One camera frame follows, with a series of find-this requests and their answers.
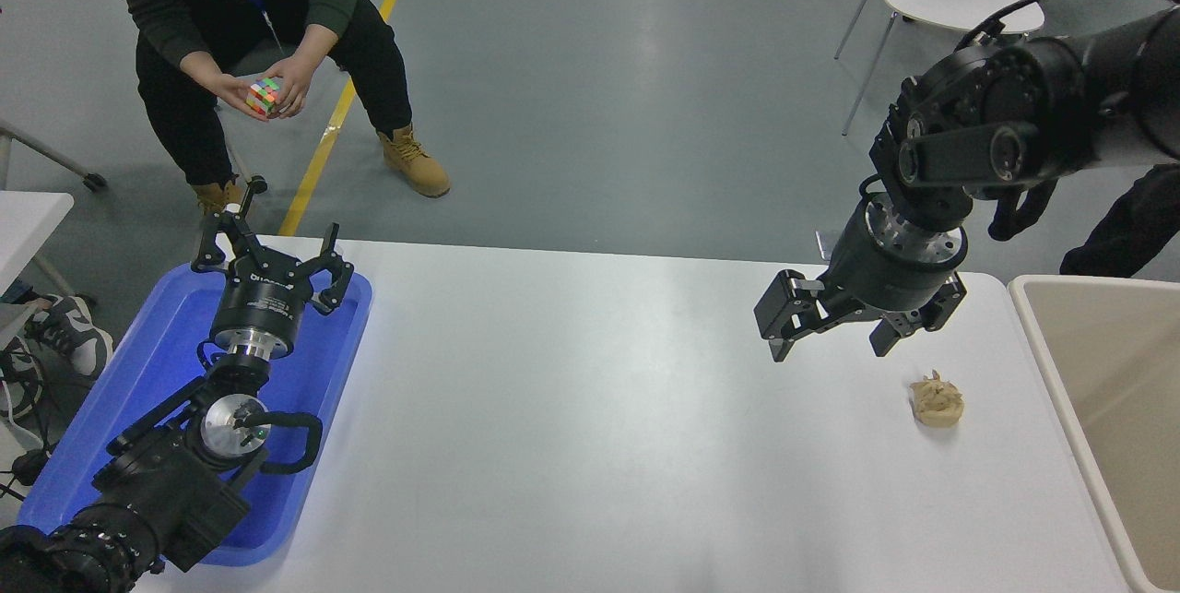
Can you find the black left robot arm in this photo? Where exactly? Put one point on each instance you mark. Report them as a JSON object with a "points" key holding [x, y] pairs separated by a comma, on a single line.
{"points": [[175, 492]]}

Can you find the grey and white sneaker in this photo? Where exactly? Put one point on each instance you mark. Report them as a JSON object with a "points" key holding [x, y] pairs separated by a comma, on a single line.
{"points": [[78, 335]]}

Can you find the colourful puzzle cube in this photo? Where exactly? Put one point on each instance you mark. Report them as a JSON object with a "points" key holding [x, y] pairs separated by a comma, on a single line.
{"points": [[265, 98]]}

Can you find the blue plastic tray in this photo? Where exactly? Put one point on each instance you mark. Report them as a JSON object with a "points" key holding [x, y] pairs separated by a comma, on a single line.
{"points": [[157, 362]]}

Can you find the small white table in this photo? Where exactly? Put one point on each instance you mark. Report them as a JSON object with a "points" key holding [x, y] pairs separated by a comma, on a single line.
{"points": [[28, 224]]}

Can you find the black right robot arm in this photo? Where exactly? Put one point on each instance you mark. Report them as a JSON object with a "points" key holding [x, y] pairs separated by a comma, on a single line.
{"points": [[1014, 104]]}

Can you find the large pale bin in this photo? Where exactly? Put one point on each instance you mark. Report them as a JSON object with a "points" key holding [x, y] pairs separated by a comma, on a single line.
{"points": [[1125, 390]]}

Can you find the metal floor plate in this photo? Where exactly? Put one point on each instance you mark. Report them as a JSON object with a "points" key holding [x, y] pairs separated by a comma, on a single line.
{"points": [[825, 245]]}

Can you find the person's left hand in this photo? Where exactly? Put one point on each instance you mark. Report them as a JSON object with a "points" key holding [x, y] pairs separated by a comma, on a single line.
{"points": [[295, 81]]}

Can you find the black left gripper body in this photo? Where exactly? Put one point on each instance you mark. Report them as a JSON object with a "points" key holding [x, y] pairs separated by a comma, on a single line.
{"points": [[261, 307]]}

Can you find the person's right hand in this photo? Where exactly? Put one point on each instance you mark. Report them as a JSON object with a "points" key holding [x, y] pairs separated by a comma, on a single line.
{"points": [[230, 93]]}

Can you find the metal leg with caster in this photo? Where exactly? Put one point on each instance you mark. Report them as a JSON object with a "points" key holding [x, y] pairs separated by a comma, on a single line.
{"points": [[55, 155]]}

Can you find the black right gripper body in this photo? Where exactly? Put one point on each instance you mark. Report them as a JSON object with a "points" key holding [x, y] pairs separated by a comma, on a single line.
{"points": [[876, 275]]}

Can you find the tan paper ball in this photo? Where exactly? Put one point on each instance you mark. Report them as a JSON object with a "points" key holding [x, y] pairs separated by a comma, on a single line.
{"points": [[938, 401]]}

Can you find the black stool caster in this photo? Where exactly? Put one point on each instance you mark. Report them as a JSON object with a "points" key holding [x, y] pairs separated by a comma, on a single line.
{"points": [[255, 187]]}

